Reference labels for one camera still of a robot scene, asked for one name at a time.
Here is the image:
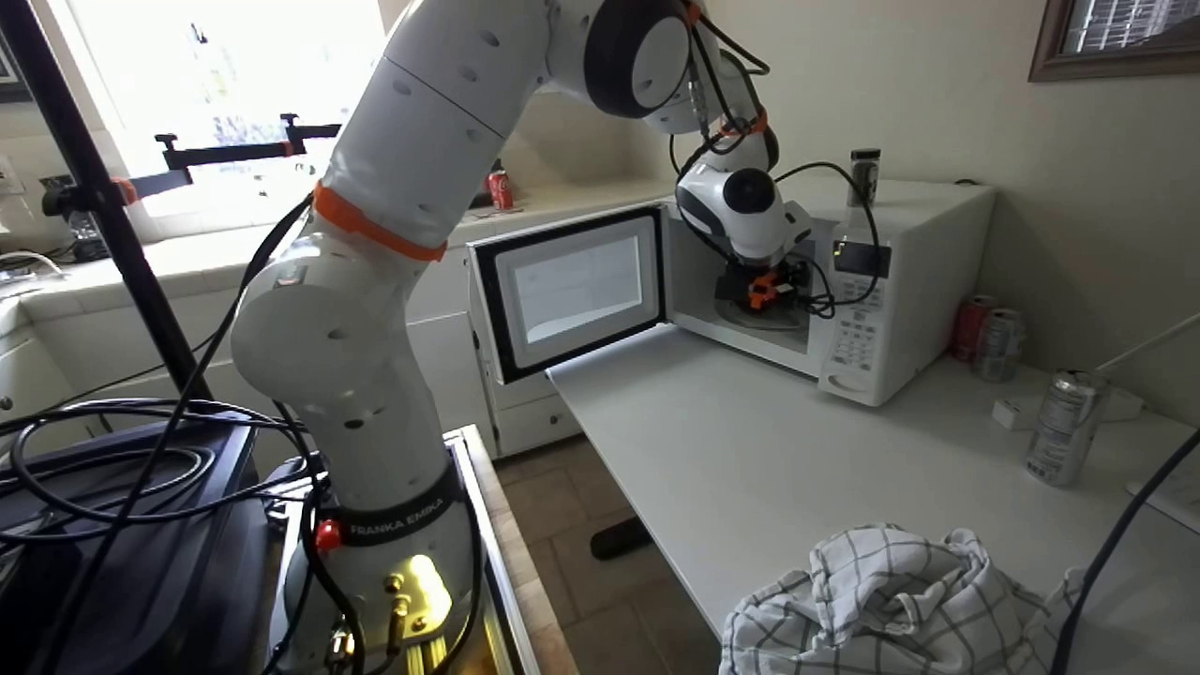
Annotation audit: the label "white checkered cloth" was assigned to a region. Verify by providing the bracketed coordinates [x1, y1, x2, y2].
[715, 519, 1091, 675]

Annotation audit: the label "black equipment case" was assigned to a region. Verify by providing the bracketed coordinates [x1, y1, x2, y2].
[0, 409, 273, 675]

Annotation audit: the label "orange camera bracket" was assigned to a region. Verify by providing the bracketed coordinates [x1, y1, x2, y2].
[745, 272, 788, 316]

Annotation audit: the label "small black wedge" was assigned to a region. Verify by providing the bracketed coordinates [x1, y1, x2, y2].
[590, 517, 655, 562]

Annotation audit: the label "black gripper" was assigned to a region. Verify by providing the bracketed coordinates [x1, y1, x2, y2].
[711, 249, 818, 316]

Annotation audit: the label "grey metal strip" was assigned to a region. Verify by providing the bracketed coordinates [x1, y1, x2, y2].
[1091, 311, 1200, 377]

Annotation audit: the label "framed church picture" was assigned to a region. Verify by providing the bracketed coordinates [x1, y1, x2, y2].
[1028, 0, 1200, 87]

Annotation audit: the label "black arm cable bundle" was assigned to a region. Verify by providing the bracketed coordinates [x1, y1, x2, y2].
[666, 0, 885, 323]

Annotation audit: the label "dark cylindrical tumbler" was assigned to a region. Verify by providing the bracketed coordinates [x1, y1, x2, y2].
[849, 144, 885, 209]

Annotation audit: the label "red round button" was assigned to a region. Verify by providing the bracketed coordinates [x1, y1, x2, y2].
[313, 512, 348, 558]

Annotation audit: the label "black loose cables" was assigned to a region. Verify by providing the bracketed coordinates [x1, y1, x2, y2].
[0, 198, 331, 675]

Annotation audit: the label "orange cable strap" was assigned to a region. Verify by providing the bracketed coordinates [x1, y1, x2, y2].
[313, 183, 445, 266]
[711, 111, 771, 141]

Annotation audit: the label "silver drink can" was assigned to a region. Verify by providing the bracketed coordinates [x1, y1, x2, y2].
[1024, 366, 1103, 491]

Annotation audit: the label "dark thick cable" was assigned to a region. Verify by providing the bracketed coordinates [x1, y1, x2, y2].
[1045, 424, 1200, 675]

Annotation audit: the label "bright window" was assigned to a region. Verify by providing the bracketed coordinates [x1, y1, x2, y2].
[29, 0, 389, 239]

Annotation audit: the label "red soda can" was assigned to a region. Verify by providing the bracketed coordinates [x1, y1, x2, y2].
[948, 292, 1004, 366]

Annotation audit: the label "black tripod stand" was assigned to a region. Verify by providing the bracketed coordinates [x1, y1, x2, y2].
[0, 0, 213, 404]

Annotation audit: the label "red cup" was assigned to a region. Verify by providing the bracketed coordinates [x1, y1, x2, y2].
[485, 164, 518, 212]

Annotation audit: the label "white microwave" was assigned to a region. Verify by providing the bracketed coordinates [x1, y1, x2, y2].
[661, 171, 1000, 411]

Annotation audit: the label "metal robot cart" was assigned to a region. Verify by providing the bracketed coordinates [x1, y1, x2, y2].
[260, 424, 584, 675]

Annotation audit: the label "white microwave door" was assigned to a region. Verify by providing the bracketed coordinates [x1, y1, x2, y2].
[470, 202, 670, 387]

